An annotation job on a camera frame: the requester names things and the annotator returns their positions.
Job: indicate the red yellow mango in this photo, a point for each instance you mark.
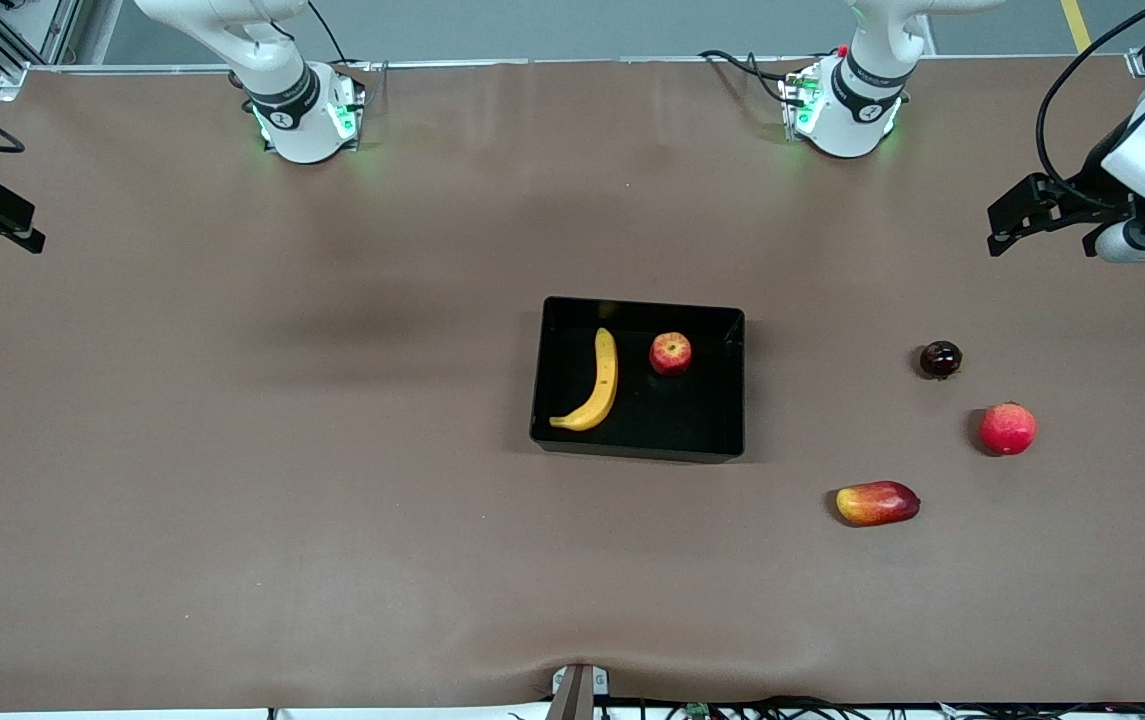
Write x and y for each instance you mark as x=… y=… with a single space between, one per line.
x=877 y=503

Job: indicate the small red yellow apple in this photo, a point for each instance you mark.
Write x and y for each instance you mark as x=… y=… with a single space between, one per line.
x=670 y=354

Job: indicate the black rectangular plastic box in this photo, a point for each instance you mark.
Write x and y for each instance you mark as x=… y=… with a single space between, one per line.
x=702 y=425

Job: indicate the small green circuit board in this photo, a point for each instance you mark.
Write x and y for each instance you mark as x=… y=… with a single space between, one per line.
x=698 y=710

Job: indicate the brown table cover sheet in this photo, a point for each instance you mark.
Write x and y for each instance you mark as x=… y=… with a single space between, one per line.
x=332 y=560

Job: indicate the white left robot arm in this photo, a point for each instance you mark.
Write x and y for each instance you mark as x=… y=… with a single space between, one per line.
x=857 y=95

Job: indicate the dark purple plum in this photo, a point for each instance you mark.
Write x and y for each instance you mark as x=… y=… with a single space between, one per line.
x=940 y=359

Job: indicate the yellow floor tape strip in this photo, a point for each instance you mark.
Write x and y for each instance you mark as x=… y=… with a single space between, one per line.
x=1077 y=25

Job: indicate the round red peach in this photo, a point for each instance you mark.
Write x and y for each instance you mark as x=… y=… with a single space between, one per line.
x=1007 y=429

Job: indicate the yellow banana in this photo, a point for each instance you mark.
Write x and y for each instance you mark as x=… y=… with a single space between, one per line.
x=607 y=385

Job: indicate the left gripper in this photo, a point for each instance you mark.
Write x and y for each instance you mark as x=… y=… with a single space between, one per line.
x=1098 y=184

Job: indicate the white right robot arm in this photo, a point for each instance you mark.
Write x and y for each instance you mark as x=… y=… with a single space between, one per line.
x=292 y=105

